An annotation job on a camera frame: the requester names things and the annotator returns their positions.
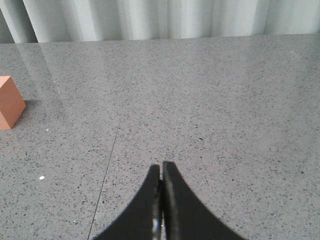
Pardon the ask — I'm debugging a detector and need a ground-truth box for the white pleated curtain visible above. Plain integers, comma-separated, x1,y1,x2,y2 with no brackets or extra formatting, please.
0,0,320,44

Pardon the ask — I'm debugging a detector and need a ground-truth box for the orange foam cube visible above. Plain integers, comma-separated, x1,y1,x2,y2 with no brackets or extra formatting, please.
0,76,26,130

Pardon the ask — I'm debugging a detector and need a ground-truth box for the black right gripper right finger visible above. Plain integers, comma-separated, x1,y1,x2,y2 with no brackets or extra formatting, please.
162,161,243,240

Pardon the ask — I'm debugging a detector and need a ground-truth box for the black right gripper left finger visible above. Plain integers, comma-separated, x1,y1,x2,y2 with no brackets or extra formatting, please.
95,164,160,240

